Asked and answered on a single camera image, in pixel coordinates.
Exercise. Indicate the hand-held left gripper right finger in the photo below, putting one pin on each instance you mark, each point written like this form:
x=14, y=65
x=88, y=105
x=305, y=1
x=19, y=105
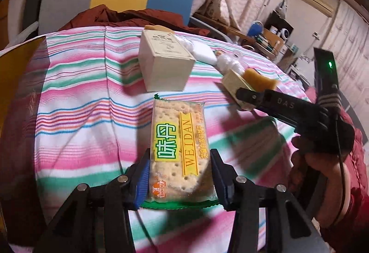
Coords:
x=219, y=181

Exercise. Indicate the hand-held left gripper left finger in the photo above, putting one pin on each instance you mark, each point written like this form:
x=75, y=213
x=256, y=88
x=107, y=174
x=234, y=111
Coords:
x=142, y=181

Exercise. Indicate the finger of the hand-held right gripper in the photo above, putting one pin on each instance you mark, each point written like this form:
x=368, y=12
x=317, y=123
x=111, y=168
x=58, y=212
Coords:
x=249, y=96

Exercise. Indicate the small green carton box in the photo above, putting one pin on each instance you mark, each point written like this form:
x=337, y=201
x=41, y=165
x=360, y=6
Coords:
x=230, y=82

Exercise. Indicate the clear white ball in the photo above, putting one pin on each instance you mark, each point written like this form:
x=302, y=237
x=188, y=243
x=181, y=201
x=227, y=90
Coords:
x=227, y=62

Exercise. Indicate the cracker packet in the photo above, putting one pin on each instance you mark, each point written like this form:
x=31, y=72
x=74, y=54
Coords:
x=175, y=137

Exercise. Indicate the large cream carton box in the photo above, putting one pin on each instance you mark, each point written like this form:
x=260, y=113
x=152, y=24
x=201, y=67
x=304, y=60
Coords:
x=164, y=68

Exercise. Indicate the person's right forearm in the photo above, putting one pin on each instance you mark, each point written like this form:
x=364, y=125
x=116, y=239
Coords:
x=359, y=169

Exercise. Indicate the person's right hand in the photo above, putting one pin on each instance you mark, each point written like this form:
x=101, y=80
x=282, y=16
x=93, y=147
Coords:
x=328, y=183

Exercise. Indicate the white foam block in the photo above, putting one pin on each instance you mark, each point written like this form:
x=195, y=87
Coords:
x=206, y=54

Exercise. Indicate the blue plastic container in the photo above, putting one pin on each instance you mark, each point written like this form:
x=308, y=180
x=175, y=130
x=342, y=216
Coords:
x=256, y=28

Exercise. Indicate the cluttered wooden desk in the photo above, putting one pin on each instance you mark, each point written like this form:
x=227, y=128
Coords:
x=230, y=28

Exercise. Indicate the black shelf unit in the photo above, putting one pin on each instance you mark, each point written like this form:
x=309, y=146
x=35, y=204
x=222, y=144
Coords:
x=276, y=25

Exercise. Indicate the clear bag of white balls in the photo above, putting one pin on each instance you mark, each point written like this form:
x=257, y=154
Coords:
x=187, y=43

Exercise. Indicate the striped tablecloth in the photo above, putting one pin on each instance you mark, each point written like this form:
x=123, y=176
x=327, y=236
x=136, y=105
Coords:
x=86, y=114

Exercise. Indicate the white closet doors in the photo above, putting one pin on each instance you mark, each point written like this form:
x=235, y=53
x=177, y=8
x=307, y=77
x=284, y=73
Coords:
x=351, y=39

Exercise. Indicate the tan sponge block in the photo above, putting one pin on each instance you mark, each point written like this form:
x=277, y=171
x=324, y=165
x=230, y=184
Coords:
x=157, y=28

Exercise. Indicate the red-brown jacket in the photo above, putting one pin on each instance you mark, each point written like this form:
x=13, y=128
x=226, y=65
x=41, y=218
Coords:
x=109, y=16

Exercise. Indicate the wall air conditioner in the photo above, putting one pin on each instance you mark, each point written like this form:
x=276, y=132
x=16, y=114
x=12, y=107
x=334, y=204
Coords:
x=315, y=2

